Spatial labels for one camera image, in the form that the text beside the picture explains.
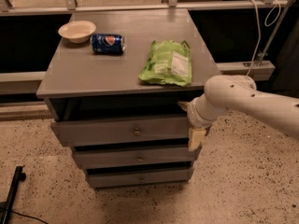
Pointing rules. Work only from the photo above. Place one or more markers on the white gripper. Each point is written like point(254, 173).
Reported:
point(195, 115)

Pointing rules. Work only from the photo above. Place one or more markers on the grey top drawer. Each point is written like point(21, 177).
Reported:
point(113, 131)

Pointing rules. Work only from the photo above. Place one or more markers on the grey drawer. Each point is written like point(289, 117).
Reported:
point(138, 178)
point(134, 156)
point(113, 131)

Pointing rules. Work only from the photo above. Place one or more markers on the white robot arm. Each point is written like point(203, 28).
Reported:
point(223, 93)

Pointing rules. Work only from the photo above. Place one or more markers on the grey middle drawer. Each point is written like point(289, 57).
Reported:
point(134, 156)

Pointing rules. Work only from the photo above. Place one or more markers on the grey wooden drawer cabinet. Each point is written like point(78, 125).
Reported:
point(82, 85)

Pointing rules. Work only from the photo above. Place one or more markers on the grey bottom drawer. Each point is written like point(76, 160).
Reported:
point(138, 178)

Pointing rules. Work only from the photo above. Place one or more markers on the green chip bag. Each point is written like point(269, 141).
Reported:
point(169, 63)

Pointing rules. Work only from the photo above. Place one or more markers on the blue pepsi soda can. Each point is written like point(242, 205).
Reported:
point(108, 43)

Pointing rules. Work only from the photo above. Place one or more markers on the white ceramic bowl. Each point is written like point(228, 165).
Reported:
point(77, 31)

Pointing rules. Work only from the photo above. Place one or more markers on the diagonal metal support rod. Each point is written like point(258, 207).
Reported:
point(276, 15)

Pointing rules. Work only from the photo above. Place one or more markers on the black stand leg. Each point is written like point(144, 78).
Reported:
point(6, 206)

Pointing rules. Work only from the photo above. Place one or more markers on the metal railing frame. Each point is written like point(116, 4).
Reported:
point(29, 36)

